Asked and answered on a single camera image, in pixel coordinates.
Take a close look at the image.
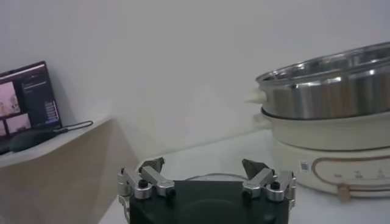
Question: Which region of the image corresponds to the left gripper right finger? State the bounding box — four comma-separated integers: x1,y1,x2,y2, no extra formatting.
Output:
242,158,297,202

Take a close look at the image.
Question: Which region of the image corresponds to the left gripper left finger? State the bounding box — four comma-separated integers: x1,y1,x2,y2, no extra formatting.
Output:
118,156,177,200

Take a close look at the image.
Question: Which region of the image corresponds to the glass lid with cream handle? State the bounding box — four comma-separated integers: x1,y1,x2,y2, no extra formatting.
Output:
185,172,248,181

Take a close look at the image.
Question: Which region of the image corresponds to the stainless steel steamer basket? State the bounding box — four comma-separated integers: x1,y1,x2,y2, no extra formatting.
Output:
243,41,390,120

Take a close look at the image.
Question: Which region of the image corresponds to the cream electric cooker pot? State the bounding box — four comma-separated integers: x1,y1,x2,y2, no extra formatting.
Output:
252,111,390,202

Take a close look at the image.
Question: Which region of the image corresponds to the black computer mouse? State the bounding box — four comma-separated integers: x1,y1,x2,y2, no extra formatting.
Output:
9,129,59,153

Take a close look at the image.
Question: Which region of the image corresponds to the black laptop with dark screen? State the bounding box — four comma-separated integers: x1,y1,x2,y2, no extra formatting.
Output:
0,60,63,156

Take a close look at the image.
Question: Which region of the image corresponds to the black USB hub with cable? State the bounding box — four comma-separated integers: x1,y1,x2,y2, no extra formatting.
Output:
52,120,94,135

